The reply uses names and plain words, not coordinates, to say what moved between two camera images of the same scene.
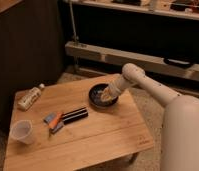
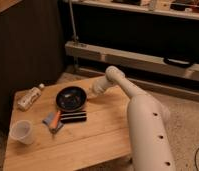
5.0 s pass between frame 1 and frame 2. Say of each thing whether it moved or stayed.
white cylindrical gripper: moved
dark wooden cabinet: stayed
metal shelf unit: stayed
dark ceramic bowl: moved
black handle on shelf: stayed
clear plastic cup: stayed
